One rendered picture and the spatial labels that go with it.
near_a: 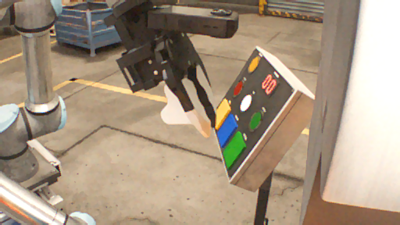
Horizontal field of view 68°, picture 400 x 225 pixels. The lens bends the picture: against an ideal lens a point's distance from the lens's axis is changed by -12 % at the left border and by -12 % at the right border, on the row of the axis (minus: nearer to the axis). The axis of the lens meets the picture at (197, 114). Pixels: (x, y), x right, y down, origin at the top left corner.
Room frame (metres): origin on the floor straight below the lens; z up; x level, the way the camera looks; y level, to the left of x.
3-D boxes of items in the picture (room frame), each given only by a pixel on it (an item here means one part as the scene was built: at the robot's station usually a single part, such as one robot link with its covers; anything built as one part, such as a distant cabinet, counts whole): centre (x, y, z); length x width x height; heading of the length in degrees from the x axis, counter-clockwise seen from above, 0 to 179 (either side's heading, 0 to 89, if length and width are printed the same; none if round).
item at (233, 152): (0.70, -0.10, 1.01); 0.07 x 0.05 x 0.07; 6
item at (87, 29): (5.44, 1.81, 0.36); 1.20 x 0.80 x 0.72; 51
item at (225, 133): (0.80, -0.09, 1.01); 0.07 x 0.05 x 0.07; 6
